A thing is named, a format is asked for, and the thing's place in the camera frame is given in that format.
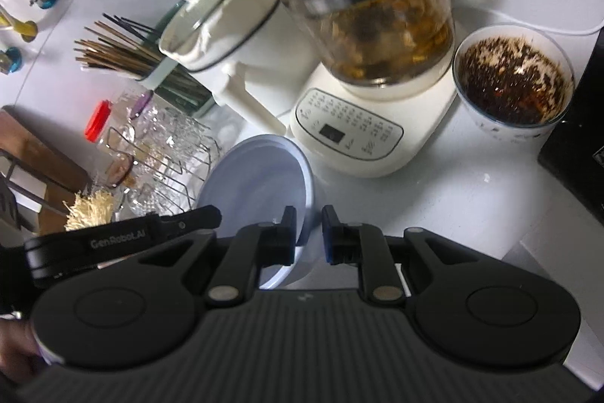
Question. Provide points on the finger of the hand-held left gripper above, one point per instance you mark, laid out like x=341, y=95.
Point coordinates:
x=193, y=219

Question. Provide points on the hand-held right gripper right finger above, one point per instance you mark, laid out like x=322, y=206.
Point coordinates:
x=330, y=242

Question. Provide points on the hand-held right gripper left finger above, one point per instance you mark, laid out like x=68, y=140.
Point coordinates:
x=285, y=242

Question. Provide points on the person's left hand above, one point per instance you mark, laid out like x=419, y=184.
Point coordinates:
x=19, y=351

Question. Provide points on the black dish rack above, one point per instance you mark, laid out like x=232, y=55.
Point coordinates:
x=9, y=200

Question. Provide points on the cream kettle base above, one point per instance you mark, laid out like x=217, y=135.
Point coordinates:
x=377, y=148

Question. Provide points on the wooden cutting board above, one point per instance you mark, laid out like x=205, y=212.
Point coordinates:
x=37, y=148

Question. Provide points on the pale green chopstick holder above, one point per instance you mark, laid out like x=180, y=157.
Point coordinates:
x=181, y=94

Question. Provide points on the red-lidded plastic jar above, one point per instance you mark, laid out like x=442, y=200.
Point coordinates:
x=96, y=119

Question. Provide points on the bundle of chopsticks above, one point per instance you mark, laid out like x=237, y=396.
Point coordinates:
x=118, y=53

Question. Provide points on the white electric cooking pot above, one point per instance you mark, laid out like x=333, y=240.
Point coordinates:
x=236, y=39

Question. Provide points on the glass pot lid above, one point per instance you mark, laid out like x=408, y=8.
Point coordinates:
x=188, y=30

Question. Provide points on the bowl of tea leaves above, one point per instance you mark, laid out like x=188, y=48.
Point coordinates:
x=512, y=77

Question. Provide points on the black box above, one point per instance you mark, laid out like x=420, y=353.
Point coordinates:
x=580, y=138

